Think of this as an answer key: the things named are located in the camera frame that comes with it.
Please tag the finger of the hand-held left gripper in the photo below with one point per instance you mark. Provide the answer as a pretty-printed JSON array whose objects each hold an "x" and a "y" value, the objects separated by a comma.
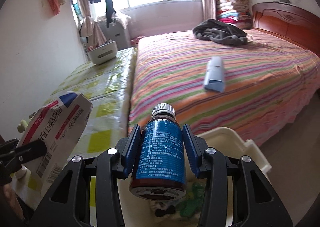
[{"x": 32, "y": 150}]

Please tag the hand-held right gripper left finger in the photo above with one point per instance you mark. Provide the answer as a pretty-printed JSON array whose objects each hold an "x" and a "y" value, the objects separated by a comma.
[{"x": 132, "y": 147}]

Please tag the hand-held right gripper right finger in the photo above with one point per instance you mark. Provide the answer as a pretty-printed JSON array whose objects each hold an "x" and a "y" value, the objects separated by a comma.
[{"x": 192, "y": 149}]

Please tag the white tissue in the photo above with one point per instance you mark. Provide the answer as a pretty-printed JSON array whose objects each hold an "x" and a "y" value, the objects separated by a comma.
[{"x": 21, "y": 172}]

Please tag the brown medicine bottle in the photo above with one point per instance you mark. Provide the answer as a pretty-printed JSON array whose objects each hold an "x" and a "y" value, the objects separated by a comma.
[{"x": 160, "y": 147}]

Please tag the white plastic bin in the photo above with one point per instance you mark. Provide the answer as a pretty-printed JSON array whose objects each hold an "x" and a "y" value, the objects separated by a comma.
[{"x": 235, "y": 142}]

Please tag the white red medicine box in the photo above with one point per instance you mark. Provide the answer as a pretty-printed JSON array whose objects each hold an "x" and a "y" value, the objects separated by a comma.
[{"x": 65, "y": 122}]

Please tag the person's left hand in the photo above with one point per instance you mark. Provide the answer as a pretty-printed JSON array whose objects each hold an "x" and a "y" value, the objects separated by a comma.
[{"x": 11, "y": 200}]

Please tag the checkered plastic tablecloth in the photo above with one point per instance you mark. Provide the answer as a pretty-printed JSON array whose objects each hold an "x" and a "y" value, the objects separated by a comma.
[{"x": 105, "y": 97}]

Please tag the striped bed sheet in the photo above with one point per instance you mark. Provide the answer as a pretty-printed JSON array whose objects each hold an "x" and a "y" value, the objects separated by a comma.
[{"x": 175, "y": 79}]

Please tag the blue white box on bed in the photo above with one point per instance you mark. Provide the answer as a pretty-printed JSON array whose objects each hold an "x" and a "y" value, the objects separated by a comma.
[{"x": 215, "y": 74}]

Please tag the white storage basket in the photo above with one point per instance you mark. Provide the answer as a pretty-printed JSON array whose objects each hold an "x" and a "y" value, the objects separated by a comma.
[{"x": 102, "y": 53}]

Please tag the white air cooler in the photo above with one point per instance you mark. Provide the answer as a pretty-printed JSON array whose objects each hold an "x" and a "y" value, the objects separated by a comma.
[{"x": 116, "y": 34}]

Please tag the grey blanket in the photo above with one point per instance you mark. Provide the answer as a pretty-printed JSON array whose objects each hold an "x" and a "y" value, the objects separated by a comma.
[{"x": 217, "y": 32}]

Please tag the white lace cloth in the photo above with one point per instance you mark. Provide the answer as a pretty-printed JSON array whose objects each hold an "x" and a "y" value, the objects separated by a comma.
[{"x": 123, "y": 18}]

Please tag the black hanging garment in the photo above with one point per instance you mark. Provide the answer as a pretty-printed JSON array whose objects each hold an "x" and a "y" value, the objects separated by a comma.
[{"x": 109, "y": 7}]

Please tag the stack of folded quilts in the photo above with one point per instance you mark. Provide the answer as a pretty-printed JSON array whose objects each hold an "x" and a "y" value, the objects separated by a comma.
[{"x": 232, "y": 4}]

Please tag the wooden bed headboard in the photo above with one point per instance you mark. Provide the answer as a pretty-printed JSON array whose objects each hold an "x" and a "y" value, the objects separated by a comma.
[{"x": 287, "y": 22}]

